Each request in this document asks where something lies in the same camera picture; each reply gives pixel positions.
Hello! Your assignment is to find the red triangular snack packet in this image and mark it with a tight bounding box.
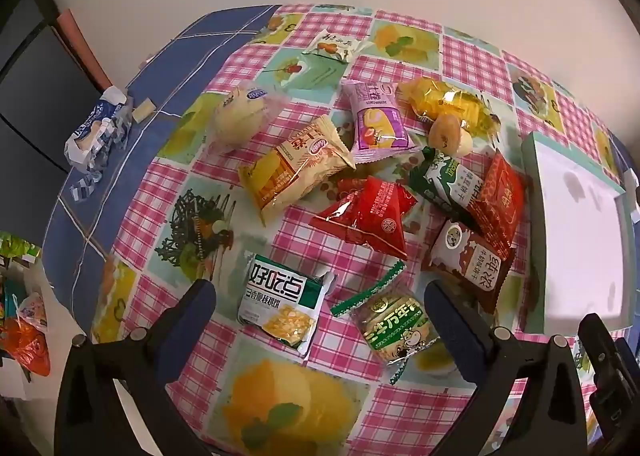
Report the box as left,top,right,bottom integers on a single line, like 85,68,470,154
308,175,418,261

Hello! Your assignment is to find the orange yellow snack packet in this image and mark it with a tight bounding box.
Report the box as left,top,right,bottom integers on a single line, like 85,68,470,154
237,115,357,224

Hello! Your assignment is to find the reddish brown board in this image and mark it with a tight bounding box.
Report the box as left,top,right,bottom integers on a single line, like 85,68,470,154
56,8,115,90

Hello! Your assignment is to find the small round brown bread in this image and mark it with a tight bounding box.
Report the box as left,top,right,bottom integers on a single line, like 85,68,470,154
429,115,473,157

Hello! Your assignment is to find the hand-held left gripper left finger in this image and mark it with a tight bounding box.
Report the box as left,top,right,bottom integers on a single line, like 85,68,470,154
55,279,218,456

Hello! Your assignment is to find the white green cookie packet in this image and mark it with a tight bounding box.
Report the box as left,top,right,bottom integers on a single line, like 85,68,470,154
236,251,337,362

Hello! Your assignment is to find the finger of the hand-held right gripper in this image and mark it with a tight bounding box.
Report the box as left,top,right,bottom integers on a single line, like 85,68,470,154
577,312,640,456

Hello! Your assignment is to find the dark cabinet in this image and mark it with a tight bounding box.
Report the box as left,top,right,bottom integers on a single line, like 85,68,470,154
0,0,108,174

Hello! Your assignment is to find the purple pink snack packet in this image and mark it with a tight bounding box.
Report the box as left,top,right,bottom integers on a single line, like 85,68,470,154
342,79,421,164

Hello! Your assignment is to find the pale bun in clear wrapper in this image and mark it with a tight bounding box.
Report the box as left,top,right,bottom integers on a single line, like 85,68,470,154
212,81,288,152

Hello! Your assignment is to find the green clear snack packet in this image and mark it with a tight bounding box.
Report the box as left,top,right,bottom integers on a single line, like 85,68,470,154
331,259,441,384

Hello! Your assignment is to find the pink checked printed tablecloth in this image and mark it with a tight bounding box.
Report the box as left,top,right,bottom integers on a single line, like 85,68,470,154
90,4,633,456

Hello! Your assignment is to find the green snack bag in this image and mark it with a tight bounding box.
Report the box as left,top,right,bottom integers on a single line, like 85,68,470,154
0,231,42,262

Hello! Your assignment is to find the white nut print snack packet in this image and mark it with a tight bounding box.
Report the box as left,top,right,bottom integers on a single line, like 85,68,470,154
301,29,373,64

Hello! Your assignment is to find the yellow cake in clear packet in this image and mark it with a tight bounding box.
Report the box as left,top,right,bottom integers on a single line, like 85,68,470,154
397,76,501,137

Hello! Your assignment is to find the brown white snack packet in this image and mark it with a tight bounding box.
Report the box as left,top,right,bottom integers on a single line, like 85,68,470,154
421,219,517,312

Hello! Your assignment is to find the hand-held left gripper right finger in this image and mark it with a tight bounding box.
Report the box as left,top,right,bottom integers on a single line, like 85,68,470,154
422,280,591,456

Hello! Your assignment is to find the white tray with teal rim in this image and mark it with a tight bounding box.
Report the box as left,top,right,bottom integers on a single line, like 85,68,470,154
520,131,637,334

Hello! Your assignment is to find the red orange snack packet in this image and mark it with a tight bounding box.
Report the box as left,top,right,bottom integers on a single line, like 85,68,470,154
467,149,528,249

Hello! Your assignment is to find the crumpled blue white wrapper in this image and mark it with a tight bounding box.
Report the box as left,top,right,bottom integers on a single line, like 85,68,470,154
62,85,137,204

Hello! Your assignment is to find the orange red plastic bag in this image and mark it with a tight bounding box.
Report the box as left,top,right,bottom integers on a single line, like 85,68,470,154
0,319,51,377

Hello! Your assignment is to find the small beige block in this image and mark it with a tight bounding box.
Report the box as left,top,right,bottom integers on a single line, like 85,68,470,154
131,97,157,124

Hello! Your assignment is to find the green white snack packet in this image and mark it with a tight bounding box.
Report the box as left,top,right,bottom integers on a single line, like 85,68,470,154
409,146,488,227

